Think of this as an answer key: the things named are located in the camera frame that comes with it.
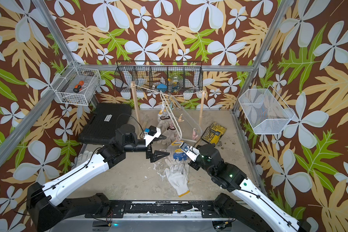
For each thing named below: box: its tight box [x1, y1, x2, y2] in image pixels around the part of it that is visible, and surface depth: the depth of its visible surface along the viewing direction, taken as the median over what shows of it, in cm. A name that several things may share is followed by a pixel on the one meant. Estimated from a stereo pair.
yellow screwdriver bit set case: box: [201, 121, 228, 145], surface depth 103 cm
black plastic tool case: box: [78, 102, 132, 145], surface depth 106 cm
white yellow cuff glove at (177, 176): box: [165, 163, 190, 198], surface depth 85 cm
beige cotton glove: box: [156, 116, 171, 134], surface depth 93 cm
